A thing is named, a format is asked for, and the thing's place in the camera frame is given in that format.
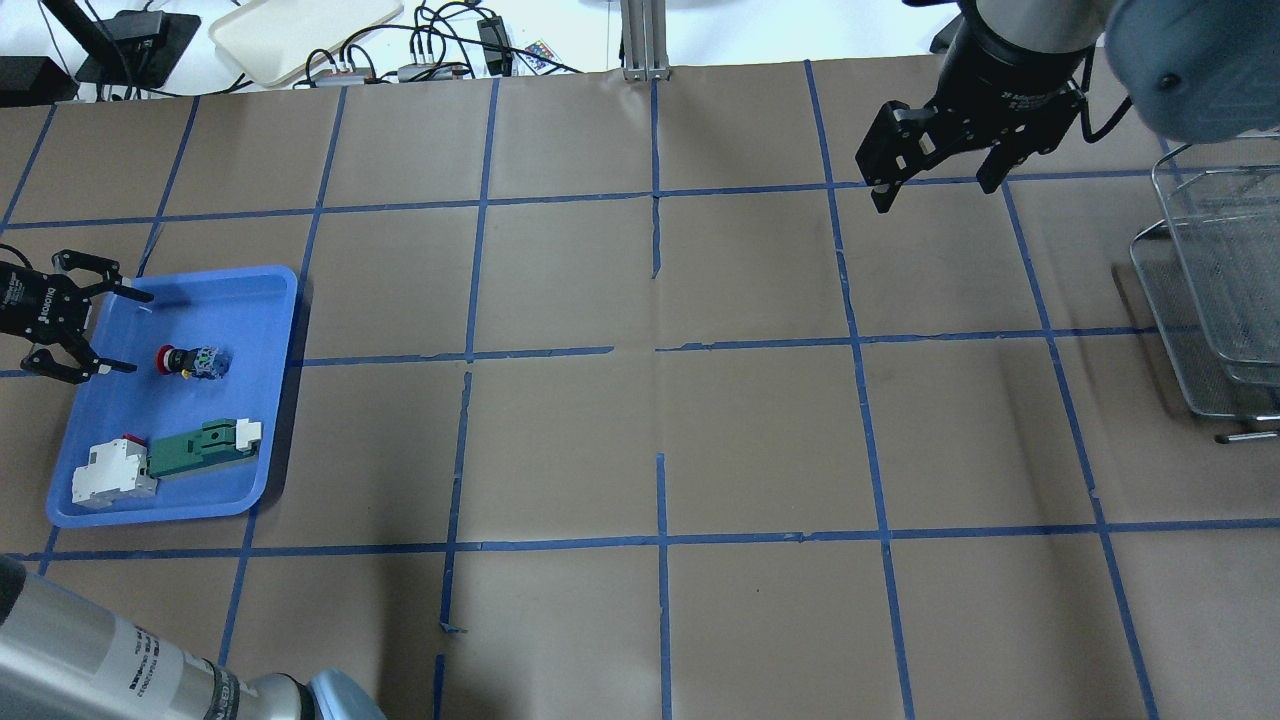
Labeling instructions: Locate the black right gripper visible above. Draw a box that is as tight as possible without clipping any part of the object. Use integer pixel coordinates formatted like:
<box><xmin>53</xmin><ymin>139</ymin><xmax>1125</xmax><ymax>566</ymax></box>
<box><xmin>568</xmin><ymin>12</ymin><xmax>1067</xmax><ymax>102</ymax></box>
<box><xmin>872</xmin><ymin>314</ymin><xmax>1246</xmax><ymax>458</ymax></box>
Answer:
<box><xmin>855</xmin><ymin>10</ymin><xmax>1091</xmax><ymax>214</ymax></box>

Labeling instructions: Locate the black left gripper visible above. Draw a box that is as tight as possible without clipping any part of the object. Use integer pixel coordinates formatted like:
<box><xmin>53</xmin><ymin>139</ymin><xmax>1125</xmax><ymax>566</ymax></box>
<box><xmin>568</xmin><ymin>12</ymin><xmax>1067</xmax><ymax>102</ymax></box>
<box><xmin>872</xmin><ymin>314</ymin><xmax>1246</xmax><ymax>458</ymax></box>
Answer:
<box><xmin>1</xmin><ymin>250</ymin><xmax>154</xmax><ymax>384</ymax></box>

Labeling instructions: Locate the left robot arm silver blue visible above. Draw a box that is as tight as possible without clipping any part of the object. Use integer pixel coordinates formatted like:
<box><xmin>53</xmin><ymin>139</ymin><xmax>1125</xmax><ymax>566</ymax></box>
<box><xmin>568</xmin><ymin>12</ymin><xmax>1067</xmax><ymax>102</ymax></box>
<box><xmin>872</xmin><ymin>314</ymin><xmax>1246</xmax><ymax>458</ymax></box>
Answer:
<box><xmin>3</xmin><ymin>249</ymin><xmax>383</xmax><ymax>719</ymax></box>

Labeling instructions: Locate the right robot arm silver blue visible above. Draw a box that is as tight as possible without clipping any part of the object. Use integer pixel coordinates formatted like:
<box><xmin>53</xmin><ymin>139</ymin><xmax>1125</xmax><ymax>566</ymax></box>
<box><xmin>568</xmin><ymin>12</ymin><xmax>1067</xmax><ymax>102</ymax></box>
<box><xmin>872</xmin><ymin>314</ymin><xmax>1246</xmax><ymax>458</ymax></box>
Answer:
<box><xmin>855</xmin><ymin>1</ymin><xmax>1279</xmax><ymax>213</ymax></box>

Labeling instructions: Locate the red emergency stop button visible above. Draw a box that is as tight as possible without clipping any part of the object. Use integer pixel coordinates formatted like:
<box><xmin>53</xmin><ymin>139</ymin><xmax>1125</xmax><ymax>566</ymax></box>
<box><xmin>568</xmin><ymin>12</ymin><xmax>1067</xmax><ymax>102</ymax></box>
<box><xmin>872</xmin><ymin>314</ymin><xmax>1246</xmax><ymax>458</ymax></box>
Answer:
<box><xmin>154</xmin><ymin>345</ymin><xmax>230</xmax><ymax>380</ymax></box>

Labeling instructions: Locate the blue plastic tray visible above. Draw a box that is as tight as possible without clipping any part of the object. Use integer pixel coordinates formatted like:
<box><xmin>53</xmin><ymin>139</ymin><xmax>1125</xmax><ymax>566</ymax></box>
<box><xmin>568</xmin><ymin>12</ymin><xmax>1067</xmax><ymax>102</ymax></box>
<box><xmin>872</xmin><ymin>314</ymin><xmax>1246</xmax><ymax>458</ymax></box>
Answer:
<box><xmin>46</xmin><ymin>265</ymin><xmax>300</xmax><ymax>528</ymax></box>

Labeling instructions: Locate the white circuit breaker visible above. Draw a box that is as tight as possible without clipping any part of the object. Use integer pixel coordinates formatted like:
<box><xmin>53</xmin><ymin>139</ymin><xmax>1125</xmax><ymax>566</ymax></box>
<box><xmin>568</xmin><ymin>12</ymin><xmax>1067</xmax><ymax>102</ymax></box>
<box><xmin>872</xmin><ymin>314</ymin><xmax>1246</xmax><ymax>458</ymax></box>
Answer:
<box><xmin>70</xmin><ymin>437</ymin><xmax>159</xmax><ymax>509</ymax></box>

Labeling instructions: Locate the green terminal block module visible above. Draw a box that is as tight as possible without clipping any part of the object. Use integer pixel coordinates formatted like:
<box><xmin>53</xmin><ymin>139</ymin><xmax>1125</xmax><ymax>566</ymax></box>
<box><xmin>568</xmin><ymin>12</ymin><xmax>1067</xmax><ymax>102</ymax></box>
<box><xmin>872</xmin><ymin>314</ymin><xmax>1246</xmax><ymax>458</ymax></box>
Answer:
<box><xmin>148</xmin><ymin>418</ymin><xmax>262</xmax><ymax>479</ymax></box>

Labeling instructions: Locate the beige plastic tray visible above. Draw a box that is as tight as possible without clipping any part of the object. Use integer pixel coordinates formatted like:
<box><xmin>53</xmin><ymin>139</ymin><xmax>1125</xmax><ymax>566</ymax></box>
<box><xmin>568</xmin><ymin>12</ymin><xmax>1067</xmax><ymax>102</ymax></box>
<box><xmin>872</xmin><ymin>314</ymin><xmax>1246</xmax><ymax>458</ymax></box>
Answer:
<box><xmin>207</xmin><ymin>1</ymin><xmax>404</xmax><ymax>87</ymax></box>

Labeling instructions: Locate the silver wire mesh shelf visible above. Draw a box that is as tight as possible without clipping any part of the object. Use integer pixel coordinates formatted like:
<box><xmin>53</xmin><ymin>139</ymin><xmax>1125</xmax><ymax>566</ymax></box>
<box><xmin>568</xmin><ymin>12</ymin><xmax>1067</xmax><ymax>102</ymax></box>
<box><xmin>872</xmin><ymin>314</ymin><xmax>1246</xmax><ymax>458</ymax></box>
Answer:
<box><xmin>1129</xmin><ymin>158</ymin><xmax>1279</xmax><ymax>445</ymax></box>

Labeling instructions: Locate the aluminium frame post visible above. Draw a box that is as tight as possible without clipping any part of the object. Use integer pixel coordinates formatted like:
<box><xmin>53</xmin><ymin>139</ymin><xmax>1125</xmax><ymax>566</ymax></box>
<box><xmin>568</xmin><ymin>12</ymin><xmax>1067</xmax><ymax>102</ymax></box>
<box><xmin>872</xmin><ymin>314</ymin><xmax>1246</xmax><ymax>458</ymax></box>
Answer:
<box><xmin>620</xmin><ymin>0</ymin><xmax>671</xmax><ymax>83</ymax></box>

